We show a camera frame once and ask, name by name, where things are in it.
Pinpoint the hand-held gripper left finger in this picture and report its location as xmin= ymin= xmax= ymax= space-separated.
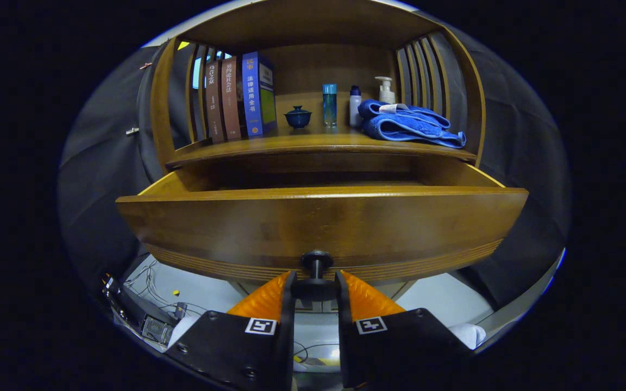
xmin=164 ymin=270 xmax=297 ymax=391

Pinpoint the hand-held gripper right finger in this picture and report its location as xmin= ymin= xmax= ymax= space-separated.
xmin=335 ymin=270 xmax=477 ymax=389

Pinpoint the wooden drawer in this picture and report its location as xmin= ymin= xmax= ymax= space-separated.
xmin=116 ymin=155 xmax=529 ymax=299

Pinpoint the wooden countertop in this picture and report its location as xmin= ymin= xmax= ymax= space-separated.
xmin=166 ymin=92 xmax=477 ymax=163

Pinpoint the wooden cabinet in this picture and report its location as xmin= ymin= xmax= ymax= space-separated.
xmin=150 ymin=0 xmax=486 ymax=316

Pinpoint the black electronic box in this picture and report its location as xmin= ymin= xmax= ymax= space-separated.
xmin=104 ymin=274 xmax=183 ymax=348

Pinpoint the blue lidded teacup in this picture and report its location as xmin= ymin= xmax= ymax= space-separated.
xmin=284 ymin=105 xmax=312 ymax=129

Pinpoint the blue folded towel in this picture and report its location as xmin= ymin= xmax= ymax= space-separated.
xmin=358 ymin=99 xmax=467 ymax=149

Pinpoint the clear teal bottle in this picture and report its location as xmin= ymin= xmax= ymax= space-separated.
xmin=322 ymin=83 xmax=338 ymax=128

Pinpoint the white bottle blue cap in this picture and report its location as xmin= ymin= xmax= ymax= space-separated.
xmin=349 ymin=85 xmax=362 ymax=128

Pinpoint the dark brown book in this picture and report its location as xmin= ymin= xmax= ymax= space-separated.
xmin=205 ymin=60 xmax=227 ymax=143

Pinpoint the reddish brown book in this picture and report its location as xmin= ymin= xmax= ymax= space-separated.
xmin=221 ymin=55 xmax=248 ymax=141

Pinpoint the blue book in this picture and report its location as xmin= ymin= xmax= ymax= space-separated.
xmin=242 ymin=52 xmax=278 ymax=137

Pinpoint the white pump bottle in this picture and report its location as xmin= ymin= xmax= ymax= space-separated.
xmin=374 ymin=76 xmax=396 ymax=105

